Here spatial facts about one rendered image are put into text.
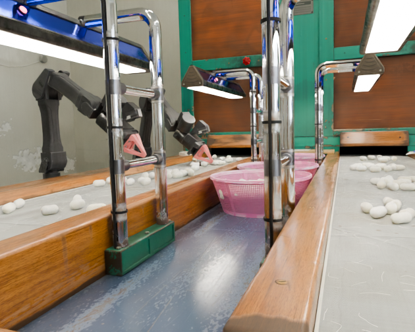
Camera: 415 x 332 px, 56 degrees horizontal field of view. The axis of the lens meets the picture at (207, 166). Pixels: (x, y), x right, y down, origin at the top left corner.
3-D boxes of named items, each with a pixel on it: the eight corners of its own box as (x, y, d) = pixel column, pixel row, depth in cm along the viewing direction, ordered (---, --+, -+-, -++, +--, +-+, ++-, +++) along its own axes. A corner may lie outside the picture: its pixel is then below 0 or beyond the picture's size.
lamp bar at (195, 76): (180, 87, 135) (180, 65, 134) (230, 98, 193) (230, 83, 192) (202, 85, 132) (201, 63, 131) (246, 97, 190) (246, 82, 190)
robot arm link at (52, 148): (67, 168, 149) (60, 82, 146) (52, 170, 143) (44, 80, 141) (56, 168, 152) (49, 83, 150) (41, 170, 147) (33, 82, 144)
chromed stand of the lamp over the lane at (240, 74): (209, 184, 156) (207, 70, 152) (224, 177, 175) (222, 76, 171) (257, 184, 150) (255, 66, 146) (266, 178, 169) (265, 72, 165)
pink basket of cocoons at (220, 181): (196, 218, 97) (195, 180, 96) (226, 199, 122) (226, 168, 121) (307, 223, 88) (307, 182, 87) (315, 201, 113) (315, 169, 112)
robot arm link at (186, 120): (201, 122, 163) (190, 103, 169) (183, 123, 158) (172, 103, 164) (191, 141, 171) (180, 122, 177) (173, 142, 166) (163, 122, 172)
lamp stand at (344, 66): (313, 186, 143) (313, 61, 139) (317, 178, 162) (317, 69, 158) (369, 187, 137) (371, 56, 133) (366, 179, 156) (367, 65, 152)
